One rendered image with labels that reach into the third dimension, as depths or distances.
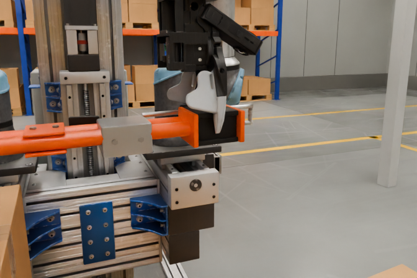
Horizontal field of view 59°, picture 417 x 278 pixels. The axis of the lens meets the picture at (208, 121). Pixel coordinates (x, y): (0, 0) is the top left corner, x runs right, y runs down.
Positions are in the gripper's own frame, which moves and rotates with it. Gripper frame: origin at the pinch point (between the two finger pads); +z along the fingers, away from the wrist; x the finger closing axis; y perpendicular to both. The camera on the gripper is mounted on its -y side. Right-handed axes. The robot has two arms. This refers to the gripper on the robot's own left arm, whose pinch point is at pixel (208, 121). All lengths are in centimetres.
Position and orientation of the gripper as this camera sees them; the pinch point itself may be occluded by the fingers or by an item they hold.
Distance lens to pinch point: 59.1
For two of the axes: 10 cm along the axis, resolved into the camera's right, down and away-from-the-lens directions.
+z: 0.1, 9.8, 2.0
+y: -9.2, 0.8, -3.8
